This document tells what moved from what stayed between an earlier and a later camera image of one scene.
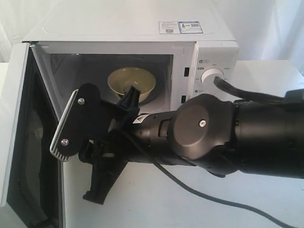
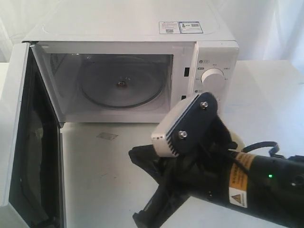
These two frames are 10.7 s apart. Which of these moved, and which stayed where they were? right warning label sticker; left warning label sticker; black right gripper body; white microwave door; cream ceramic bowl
Moved: cream ceramic bowl; black right gripper body
Stayed: white microwave door; left warning label sticker; right warning label sticker
